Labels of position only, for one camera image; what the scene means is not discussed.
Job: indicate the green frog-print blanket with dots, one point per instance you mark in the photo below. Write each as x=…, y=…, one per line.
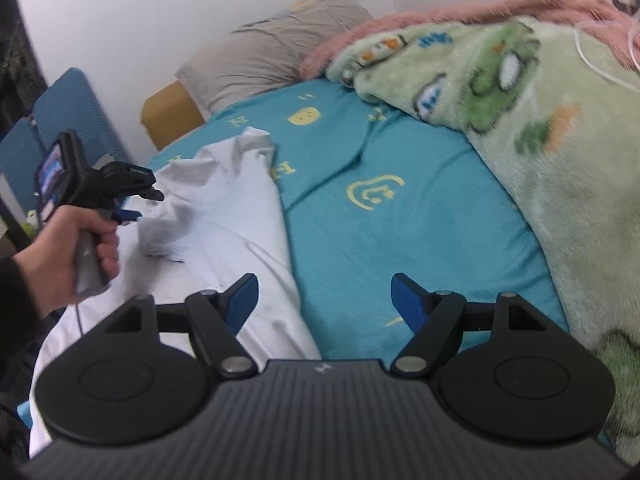
x=550, y=150

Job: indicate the green plush toy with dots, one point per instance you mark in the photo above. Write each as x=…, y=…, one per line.
x=31, y=220

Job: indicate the pink fuzzy blanket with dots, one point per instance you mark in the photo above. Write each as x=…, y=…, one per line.
x=425, y=15

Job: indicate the grey pillow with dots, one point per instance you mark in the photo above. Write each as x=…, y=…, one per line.
x=280, y=45

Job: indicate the mustard padded headboard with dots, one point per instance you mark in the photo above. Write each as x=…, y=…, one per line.
x=167, y=115

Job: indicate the teal smiley-print bed sheet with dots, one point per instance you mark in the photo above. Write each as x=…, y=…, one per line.
x=400, y=220

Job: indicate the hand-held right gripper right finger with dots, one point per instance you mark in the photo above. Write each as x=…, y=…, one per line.
x=406, y=300

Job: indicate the person's left hand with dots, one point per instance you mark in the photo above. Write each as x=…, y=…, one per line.
x=50, y=260

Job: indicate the dark metal door grille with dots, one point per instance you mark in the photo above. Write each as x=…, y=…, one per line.
x=15, y=60

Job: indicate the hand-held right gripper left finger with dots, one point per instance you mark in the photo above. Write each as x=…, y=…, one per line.
x=242, y=301

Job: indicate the blue folding chair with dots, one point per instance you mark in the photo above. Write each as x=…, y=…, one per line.
x=60, y=100

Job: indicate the white T-shirt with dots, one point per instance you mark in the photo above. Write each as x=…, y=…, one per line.
x=210, y=220

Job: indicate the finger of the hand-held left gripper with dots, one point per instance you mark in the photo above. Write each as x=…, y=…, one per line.
x=126, y=216
x=132, y=180

